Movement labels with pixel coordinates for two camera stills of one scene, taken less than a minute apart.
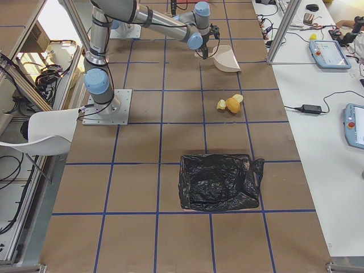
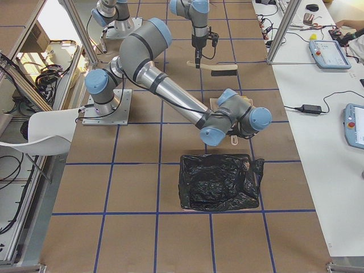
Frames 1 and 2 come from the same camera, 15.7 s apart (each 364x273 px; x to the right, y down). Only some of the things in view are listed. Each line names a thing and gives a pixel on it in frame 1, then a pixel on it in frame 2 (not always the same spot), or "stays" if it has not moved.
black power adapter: x=313 y=109 stays
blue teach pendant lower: x=354 y=125 stays
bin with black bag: x=219 y=182 stays
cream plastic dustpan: x=224 y=58 to x=214 y=106
